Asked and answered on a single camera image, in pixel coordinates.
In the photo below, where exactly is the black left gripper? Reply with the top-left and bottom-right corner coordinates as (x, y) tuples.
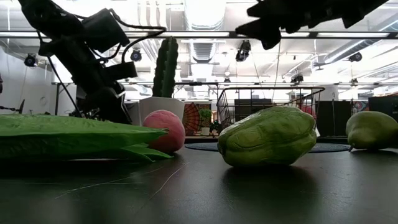
(39, 40), (133, 126)

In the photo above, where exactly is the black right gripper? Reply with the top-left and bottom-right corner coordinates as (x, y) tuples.
(235, 0), (346, 50)

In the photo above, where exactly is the green leafy lettuce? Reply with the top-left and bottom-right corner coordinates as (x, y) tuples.
(0, 113), (174, 164)

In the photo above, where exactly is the pink peach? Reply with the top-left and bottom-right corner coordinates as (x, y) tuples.
(142, 109), (187, 154)

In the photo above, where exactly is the green pepper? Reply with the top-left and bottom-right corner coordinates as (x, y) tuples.
(217, 105), (318, 168)

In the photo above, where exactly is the green pear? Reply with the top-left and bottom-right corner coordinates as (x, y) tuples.
(345, 110), (398, 152)

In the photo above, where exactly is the black background table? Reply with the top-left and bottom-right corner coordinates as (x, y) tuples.
(51, 81), (78, 116)

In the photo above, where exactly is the white hexagonal plant pot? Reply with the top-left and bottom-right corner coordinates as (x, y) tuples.
(138, 96), (186, 127)

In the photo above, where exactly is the green toy cactus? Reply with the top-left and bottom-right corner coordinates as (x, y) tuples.
(151, 36), (180, 99)

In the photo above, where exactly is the red fan-pattern cloth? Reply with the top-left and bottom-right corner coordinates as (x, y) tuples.
(182, 102), (202, 137)

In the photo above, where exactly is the small potted green plant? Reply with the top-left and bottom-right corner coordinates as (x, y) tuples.
(198, 108), (213, 136)

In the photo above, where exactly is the black room partition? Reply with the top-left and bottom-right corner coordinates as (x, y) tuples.
(316, 100), (353, 138)
(368, 95), (398, 123)

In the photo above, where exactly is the colourful patterned tapestry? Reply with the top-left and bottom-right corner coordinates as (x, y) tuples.
(351, 100), (370, 116)

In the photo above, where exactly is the black overhead frame bar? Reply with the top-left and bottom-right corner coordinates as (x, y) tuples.
(0, 30), (398, 39)

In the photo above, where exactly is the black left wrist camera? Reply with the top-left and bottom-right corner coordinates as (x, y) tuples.
(102, 61), (139, 80)

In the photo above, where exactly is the thin black hanging cable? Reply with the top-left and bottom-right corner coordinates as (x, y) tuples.
(36, 30), (84, 119)

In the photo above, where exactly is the gold wire basket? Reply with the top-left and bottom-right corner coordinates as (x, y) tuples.
(215, 86), (326, 139)

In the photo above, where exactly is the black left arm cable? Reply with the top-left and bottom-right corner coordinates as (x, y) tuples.
(107, 7), (168, 65)

